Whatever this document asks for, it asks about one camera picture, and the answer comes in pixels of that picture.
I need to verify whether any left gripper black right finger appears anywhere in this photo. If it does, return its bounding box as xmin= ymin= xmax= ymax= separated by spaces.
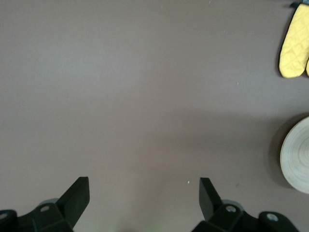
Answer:
xmin=192 ymin=177 xmax=300 ymax=232

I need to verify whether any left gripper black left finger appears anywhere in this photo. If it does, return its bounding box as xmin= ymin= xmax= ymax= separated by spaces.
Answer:
xmin=0 ymin=176 xmax=90 ymax=232

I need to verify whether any round light wooden plate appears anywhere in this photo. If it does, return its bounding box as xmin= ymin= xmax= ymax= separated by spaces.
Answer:
xmin=280 ymin=116 xmax=309 ymax=195

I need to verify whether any brown table cover cloth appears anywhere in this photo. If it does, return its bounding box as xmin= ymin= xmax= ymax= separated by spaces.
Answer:
xmin=0 ymin=0 xmax=309 ymax=232

